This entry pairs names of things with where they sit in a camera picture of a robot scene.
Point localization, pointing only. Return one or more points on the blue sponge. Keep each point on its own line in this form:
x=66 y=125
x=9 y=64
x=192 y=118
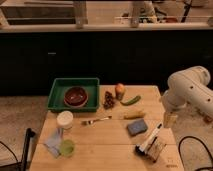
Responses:
x=137 y=127

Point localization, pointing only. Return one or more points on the light blue cloth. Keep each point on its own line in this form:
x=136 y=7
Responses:
x=53 y=142

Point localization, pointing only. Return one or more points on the green plastic cup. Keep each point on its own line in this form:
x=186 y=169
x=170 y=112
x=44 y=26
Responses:
x=66 y=148

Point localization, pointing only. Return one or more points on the dark grape bunch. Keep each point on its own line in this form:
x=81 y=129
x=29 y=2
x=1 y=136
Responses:
x=109 y=100

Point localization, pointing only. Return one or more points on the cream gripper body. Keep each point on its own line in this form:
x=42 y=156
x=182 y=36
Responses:
x=169 y=119

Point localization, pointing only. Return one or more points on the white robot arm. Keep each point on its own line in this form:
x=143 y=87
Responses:
x=187 y=86

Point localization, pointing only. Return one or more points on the brown wooden bowl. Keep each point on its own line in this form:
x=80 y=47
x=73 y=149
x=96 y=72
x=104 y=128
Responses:
x=76 y=97

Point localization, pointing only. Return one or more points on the wooden brush block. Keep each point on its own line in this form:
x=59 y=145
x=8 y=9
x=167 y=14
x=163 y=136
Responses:
x=155 y=148

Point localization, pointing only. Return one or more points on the green plastic tray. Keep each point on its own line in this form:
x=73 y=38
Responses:
x=61 y=85

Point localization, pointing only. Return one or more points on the black chair frame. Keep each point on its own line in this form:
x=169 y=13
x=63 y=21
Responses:
x=19 y=165

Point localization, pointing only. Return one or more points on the metal fork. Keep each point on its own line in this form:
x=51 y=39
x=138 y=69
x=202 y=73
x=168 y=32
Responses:
x=90 y=122

